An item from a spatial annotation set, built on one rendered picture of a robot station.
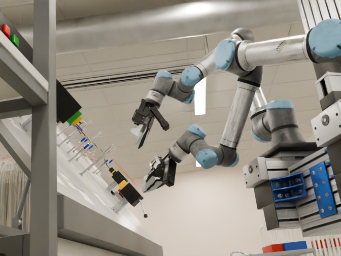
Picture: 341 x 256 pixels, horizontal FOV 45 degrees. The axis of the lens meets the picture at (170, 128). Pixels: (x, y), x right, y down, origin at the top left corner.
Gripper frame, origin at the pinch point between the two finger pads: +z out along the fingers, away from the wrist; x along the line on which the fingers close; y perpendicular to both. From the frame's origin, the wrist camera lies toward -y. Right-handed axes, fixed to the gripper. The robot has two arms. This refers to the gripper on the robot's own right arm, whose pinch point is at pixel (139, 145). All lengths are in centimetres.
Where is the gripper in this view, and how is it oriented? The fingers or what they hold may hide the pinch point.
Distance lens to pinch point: 181.2
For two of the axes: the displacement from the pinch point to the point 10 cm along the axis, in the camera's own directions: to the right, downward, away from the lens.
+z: -3.8, 9.0, -2.3
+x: -0.7, -2.7, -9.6
